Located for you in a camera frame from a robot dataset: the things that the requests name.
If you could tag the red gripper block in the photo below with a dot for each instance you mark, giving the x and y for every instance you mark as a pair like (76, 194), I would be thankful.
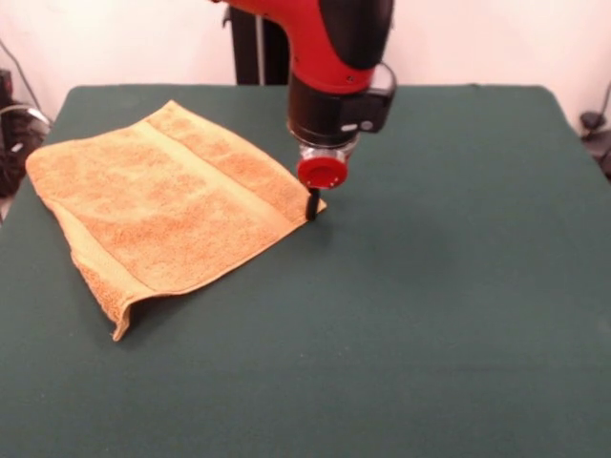
(321, 174)

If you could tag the tan terry towel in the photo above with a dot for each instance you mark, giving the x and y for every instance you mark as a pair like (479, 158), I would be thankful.
(157, 205)

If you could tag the black floor device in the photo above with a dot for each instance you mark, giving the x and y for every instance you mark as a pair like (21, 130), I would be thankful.
(592, 120)

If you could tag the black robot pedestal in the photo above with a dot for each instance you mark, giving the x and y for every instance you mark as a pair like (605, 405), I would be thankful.
(253, 47)

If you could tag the dark green table cloth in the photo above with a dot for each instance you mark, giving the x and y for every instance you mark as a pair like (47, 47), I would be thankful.
(429, 286)

